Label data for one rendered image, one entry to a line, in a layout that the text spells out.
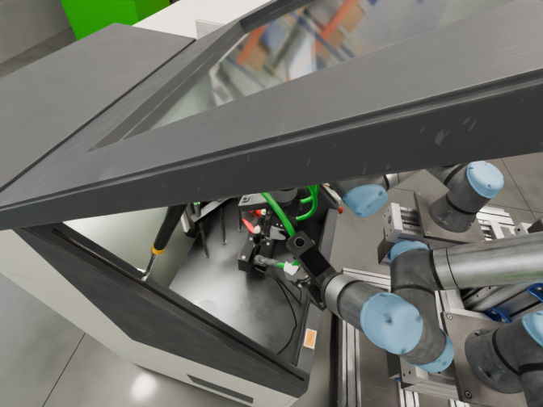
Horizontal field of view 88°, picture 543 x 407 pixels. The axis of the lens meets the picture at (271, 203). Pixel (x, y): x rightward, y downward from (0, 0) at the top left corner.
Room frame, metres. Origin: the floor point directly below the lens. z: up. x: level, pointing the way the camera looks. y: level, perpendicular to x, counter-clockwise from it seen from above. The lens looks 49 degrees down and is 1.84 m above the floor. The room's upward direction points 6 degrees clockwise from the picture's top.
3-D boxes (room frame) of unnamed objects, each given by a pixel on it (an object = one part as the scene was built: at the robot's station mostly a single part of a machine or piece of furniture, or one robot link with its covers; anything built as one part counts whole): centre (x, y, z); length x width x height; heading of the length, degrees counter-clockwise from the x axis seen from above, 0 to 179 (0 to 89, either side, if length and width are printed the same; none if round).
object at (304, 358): (0.47, -0.20, 0.87); 0.62 x 0.04 x 0.16; 168
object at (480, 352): (0.22, -0.64, 1.09); 0.15 x 0.15 x 0.10
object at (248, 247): (0.63, 0.01, 0.91); 0.34 x 0.10 x 0.15; 168
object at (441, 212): (0.72, -0.68, 1.09); 0.15 x 0.15 x 0.10
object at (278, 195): (0.48, -0.02, 1.35); 0.08 x 0.08 x 0.05
